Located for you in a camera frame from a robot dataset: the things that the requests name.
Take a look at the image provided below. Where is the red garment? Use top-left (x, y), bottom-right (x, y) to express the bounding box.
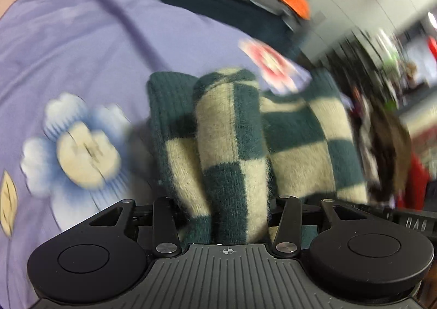
top-left (398, 154), bottom-right (431, 210)

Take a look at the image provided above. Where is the green beige checkered sweater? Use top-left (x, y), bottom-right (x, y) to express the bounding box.
top-left (146, 67), bottom-right (371, 245)

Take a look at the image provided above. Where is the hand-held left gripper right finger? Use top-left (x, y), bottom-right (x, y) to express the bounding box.
top-left (269, 195), bottom-right (373, 258)

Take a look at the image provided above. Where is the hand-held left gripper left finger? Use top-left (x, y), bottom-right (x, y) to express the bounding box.
top-left (89, 197), bottom-right (182, 258)

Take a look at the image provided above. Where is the purple floral bed sheet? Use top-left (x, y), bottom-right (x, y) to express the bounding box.
top-left (0, 0), bottom-right (352, 309)

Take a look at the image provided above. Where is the pile of dark clothes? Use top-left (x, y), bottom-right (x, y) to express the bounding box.
top-left (341, 89), bottom-right (414, 209)

